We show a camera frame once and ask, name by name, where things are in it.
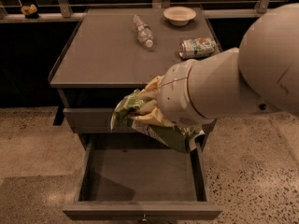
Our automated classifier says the open grey middle drawer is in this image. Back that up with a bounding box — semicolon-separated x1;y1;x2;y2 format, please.
63;133;222;221

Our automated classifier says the green white soda can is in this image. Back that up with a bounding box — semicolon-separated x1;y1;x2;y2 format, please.
178;37;216;59

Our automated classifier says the white paper bowl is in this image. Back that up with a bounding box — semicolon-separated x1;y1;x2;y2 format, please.
164;7;196;26

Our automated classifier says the clear plastic water bottle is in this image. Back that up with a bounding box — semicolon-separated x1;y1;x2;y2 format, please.
132;15;154;48

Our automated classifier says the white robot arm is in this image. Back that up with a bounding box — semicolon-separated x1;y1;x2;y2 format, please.
134;3;299;127

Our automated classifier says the green jalapeno chip bag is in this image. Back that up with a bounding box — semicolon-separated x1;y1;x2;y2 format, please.
110;89;205;153

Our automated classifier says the small yellow black object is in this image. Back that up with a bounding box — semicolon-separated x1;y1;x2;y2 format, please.
21;4;39;19

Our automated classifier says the grey drawer cabinet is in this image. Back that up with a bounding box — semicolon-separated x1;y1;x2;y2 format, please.
47;5;236;151

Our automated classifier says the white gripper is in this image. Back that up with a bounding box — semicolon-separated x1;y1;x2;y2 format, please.
130;59;214;127

